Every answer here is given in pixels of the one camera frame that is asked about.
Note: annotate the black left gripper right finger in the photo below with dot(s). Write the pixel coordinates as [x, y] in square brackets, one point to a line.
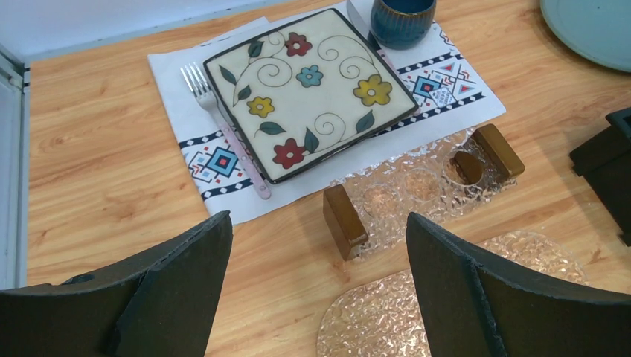
[475, 303]

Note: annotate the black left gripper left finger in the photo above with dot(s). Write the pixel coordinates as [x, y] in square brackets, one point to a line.
[159, 302]

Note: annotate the glass holder with wooden ends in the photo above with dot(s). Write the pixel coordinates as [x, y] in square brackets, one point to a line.
[367, 210]

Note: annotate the black compartment organizer box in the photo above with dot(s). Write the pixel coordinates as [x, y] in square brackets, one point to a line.
[604, 161]

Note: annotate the oval textured glass tray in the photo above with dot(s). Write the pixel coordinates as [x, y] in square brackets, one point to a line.
[382, 318]

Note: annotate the white patterned placemat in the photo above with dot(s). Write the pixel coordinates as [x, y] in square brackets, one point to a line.
[450, 94]

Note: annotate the square floral ceramic plate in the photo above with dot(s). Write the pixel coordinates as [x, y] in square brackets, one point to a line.
[303, 91]

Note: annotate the dark blue ceramic cup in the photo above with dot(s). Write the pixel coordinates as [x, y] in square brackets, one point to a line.
[401, 24]

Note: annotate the round grey-blue plate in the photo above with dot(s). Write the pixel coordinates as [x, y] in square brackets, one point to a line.
[597, 30]

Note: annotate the fork with pink handle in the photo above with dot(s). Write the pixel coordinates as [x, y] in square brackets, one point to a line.
[203, 93]

